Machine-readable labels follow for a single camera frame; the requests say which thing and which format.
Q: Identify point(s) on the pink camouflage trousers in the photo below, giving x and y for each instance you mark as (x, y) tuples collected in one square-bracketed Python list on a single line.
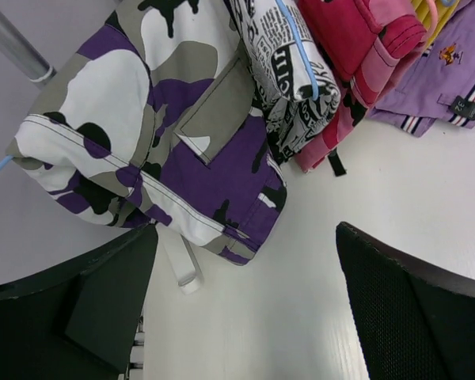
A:
[(370, 45)]

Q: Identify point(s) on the blue hanger of newsprint trousers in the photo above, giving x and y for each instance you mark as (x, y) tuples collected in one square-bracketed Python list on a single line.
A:
[(299, 44)]

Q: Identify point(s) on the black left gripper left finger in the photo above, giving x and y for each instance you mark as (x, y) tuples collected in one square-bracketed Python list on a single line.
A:
[(77, 320)]

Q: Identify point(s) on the yellow trousers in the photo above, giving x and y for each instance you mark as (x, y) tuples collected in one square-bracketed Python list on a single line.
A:
[(446, 10)]

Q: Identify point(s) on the black white newsprint trousers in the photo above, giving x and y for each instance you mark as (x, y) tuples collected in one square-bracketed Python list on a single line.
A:
[(293, 119)]

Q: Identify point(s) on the pink wire hanger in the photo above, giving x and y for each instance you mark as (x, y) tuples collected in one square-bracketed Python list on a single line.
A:
[(433, 14)]

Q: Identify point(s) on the lilac trousers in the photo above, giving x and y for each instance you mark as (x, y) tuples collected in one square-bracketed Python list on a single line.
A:
[(440, 85)]

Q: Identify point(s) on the purple camouflage trousers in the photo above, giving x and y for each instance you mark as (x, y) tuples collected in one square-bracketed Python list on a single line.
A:
[(154, 120)]

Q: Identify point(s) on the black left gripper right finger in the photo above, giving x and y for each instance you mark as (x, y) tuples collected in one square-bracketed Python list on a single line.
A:
[(414, 320)]

